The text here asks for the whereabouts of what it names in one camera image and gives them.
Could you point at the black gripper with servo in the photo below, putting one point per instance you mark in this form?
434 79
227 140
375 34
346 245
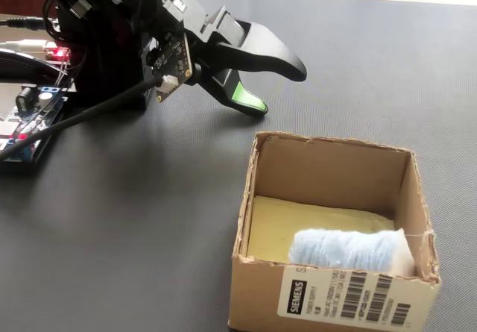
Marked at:
190 22

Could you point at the light blue yarn-wrapped block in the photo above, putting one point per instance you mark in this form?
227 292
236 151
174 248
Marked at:
335 250

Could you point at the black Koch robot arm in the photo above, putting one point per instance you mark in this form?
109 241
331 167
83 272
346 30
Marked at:
104 48

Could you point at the yellow paper box liner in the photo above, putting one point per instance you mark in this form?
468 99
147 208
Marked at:
272 231

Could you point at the open brown cardboard box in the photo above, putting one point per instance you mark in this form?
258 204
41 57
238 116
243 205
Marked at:
261 294

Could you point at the black textured rubber mat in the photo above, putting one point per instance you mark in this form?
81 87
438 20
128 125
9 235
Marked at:
149 235

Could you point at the black driver board red LED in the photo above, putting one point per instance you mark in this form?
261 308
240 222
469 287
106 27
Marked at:
59 53

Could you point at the blue controller circuit board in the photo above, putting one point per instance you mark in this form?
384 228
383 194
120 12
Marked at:
33 123

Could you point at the black barrel power plug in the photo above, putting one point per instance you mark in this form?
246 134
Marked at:
22 22

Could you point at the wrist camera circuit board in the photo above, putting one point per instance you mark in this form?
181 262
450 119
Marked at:
173 59

